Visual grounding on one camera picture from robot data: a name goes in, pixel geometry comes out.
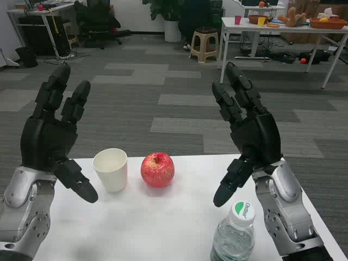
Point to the black waste bin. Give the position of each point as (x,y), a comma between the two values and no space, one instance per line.
(27,57)

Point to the brown cardboard boxes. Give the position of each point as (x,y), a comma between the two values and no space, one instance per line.
(304,5)

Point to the pink plastic cup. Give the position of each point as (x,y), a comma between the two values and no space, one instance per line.
(238,20)

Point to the brown round basket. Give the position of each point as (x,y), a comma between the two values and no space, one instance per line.
(254,19)

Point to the orange rectangular basket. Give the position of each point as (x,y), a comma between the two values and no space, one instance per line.
(327,24)

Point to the long white table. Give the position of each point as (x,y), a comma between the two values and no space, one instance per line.
(272,29)

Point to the white paper cup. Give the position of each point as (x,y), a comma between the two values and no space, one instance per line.
(112,176)

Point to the small red cup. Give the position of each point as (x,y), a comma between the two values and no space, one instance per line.
(40,7)

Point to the clear plastic water bottle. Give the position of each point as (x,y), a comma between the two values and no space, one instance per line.
(233,239)

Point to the orange ball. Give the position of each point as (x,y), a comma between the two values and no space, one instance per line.
(303,61)

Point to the yellow lemon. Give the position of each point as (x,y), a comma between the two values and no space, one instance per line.
(323,19)

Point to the black computer tower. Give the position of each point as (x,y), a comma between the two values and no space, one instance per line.
(40,35)

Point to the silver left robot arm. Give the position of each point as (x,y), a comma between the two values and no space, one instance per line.
(24,217)

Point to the beige plastic stool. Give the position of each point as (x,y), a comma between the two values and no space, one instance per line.
(204,40)

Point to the yellow plastic cup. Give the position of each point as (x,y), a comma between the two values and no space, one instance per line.
(261,21)

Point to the black office chair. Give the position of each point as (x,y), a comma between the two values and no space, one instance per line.
(95,19)

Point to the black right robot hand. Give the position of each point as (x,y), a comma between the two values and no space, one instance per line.
(258,138)

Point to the orange plush toy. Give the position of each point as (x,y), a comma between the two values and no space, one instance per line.
(292,17)

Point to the black floor bag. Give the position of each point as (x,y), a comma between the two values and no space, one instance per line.
(319,56)

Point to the white computer desk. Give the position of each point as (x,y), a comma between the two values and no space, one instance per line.
(32,11)

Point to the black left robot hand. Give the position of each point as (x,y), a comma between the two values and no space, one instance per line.
(46,141)

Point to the potted plant in white pot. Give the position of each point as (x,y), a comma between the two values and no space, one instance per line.
(172,30)

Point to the orange fruit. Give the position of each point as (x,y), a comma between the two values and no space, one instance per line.
(261,4)

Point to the red apple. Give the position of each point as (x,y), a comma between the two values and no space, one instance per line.
(157,170)

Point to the small white table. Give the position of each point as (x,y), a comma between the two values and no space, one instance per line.
(269,7)

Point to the black chair with jacket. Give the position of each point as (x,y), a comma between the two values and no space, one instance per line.
(195,13)

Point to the white tissue box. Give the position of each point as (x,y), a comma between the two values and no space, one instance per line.
(330,13)

